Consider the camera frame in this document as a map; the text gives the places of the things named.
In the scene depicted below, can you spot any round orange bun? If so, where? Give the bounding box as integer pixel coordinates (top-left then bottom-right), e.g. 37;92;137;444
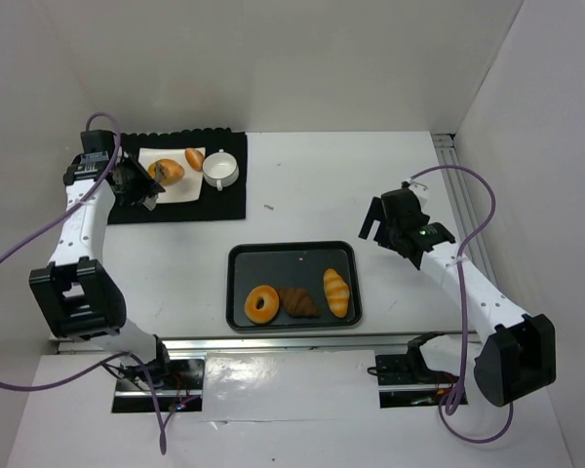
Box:
159;159;185;186

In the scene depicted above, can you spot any split orange bun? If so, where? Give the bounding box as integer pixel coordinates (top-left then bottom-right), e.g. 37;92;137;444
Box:
184;148;205;172

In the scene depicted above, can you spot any orange glazed donut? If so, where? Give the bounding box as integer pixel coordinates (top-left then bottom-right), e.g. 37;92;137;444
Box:
148;159;176;181

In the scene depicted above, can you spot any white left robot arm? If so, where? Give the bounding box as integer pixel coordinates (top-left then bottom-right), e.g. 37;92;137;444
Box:
28;130;171;387

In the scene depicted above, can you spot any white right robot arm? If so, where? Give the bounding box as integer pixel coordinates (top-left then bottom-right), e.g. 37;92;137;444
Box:
359;188;556;408

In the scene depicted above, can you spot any striped orange bread roll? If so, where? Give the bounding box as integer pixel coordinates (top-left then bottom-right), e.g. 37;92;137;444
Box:
323;268;350;319

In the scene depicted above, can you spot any white square plate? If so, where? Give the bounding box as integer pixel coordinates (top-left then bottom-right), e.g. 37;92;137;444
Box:
138;148;203;205

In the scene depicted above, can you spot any dark chocolate croissant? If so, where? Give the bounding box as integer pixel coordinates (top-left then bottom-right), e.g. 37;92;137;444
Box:
276;288;321;319

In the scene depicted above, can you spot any black baking tray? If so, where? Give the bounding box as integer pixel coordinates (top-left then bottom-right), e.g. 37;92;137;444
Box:
225;241;363;332

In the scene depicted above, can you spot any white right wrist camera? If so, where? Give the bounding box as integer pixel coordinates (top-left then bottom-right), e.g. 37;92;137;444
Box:
402;178;430;207

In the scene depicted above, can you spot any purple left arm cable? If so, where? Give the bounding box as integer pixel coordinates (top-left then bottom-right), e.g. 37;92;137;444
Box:
0;112;200;455

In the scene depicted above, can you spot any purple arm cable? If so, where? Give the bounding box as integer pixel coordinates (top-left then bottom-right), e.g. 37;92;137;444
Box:
0;112;200;455
403;165;514;444

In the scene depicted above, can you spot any aluminium rail right side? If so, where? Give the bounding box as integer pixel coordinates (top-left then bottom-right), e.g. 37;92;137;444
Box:
431;134;497;286

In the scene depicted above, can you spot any aluminium rail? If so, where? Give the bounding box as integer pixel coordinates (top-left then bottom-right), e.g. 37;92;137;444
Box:
431;134;497;286
53;331;484;353

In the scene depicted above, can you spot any white cup with handle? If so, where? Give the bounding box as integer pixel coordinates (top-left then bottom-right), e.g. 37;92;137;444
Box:
203;151;240;192

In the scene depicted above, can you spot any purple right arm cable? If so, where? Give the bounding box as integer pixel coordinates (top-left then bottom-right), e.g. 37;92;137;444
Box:
403;165;514;444

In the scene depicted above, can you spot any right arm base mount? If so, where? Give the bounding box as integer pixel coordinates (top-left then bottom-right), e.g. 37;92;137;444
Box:
367;332;458;409

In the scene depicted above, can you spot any aluminium rail front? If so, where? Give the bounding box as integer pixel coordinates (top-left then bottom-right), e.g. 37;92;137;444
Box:
53;331;484;353

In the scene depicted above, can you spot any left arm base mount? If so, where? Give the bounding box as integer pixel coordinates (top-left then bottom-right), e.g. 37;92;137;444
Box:
103;354;206;414

